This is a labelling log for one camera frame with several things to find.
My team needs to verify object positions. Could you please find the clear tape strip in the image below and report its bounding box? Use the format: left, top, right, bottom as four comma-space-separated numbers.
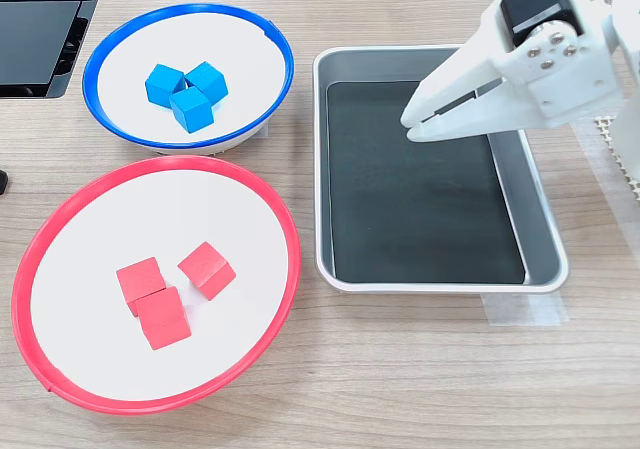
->
479, 292, 570, 328

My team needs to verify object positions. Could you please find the black electronic device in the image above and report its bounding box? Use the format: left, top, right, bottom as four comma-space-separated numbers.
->
0, 0, 109, 100

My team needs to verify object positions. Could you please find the white plate blue rim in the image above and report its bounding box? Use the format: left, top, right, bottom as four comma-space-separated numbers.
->
82, 2, 295, 158

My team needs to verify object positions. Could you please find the black tray mat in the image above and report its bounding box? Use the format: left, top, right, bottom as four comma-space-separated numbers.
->
325, 79, 527, 286

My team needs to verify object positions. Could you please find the steel tray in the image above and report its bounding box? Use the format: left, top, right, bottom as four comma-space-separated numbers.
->
312, 44, 571, 295

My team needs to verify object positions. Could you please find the red cube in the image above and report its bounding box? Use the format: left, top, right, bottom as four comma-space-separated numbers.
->
135, 285, 193, 352
115, 256, 169, 319
177, 241, 237, 302

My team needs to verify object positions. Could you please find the pale perforated base plate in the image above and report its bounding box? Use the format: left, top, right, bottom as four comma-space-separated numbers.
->
593, 114, 640, 203

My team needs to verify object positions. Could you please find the blue cube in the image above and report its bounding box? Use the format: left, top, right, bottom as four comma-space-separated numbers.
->
168, 85, 216, 134
183, 60, 229, 104
144, 63, 187, 110

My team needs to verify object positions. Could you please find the white plate red rim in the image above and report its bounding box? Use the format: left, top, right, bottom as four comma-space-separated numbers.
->
10, 154, 303, 416

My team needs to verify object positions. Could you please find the clear plastic sheet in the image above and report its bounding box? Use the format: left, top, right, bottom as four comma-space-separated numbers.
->
569, 118, 640, 250

